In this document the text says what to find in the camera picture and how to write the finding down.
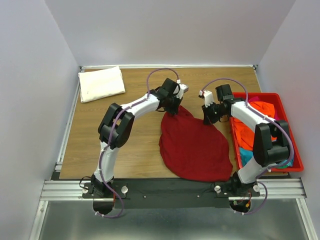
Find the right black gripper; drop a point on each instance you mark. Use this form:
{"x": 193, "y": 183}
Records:
{"x": 207, "y": 118}

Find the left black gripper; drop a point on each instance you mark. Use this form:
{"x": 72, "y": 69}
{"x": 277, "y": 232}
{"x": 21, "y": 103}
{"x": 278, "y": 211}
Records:
{"x": 174, "y": 110}

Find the dark red t shirt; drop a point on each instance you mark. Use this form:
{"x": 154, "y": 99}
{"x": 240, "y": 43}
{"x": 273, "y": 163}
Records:
{"x": 192, "y": 150}

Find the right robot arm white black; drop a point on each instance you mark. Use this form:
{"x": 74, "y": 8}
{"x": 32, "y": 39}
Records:
{"x": 272, "y": 144}

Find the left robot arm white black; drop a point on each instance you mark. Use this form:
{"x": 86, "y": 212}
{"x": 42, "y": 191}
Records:
{"x": 115, "y": 129}

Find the orange t shirt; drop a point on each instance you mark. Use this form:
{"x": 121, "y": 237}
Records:
{"x": 244, "y": 135}

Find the magenta t shirt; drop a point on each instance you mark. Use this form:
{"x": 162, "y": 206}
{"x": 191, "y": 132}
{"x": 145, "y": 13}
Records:
{"x": 255, "y": 98}

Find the teal t shirt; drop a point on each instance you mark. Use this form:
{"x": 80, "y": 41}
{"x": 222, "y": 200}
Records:
{"x": 246, "y": 155}

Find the folded white t shirt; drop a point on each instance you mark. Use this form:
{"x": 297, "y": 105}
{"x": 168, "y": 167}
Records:
{"x": 95, "y": 85}

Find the green t shirt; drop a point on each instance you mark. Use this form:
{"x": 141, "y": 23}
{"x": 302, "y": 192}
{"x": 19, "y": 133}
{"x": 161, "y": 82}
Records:
{"x": 284, "y": 166}

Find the red plastic bin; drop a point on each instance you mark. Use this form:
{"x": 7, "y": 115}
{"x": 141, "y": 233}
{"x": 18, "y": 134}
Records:
{"x": 275, "y": 99}

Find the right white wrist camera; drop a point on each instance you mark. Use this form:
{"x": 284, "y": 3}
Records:
{"x": 207, "y": 96}

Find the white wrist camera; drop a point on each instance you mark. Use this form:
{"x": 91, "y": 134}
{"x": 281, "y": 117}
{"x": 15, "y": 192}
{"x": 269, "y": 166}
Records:
{"x": 180, "y": 90}
{"x": 207, "y": 96}

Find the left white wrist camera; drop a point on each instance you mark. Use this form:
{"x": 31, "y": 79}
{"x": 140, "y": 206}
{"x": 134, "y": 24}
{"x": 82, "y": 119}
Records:
{"x": 180, "y": 90}

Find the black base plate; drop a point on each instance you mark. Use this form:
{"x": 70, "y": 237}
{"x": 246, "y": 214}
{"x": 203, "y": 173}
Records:
{"x": 167, "y": 193}

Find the aluminium frame rail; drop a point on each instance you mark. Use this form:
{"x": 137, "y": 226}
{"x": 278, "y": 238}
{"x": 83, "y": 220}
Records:
{"x": 63, "y": 213}

